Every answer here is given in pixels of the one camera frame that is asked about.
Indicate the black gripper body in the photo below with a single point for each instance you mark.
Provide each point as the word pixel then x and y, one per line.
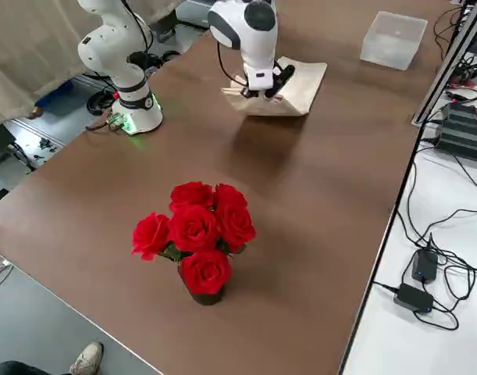
pixel 283 80

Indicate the cream-colored tablecloth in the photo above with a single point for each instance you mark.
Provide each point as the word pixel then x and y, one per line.
pixel 300 90

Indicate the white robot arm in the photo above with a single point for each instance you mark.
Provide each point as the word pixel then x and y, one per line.
pixel 257 43

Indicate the clear plastic box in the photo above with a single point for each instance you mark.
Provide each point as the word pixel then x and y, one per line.
pixel 392 43

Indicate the red rose bouquet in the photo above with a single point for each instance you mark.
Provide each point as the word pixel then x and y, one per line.
pixel 195 230

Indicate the black finned device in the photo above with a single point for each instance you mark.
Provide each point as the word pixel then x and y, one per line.
pixel 462 129

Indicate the black vase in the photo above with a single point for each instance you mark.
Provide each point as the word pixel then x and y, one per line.
pixel 207 297

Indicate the black power adapter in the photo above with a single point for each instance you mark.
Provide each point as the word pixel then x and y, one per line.
pixel 413 297
pixel 423 265

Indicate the beige curtain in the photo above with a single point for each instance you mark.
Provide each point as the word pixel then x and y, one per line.
pixel 35 47

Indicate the white side table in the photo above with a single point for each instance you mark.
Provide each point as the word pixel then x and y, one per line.
pixel 410 343

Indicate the person's shoe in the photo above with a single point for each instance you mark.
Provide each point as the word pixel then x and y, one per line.
pixel 87 357

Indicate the person's leg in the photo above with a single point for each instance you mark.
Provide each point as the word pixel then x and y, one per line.
pixel 11 369

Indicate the aluminium frame post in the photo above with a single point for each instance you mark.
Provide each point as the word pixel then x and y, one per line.
pixel 445 66

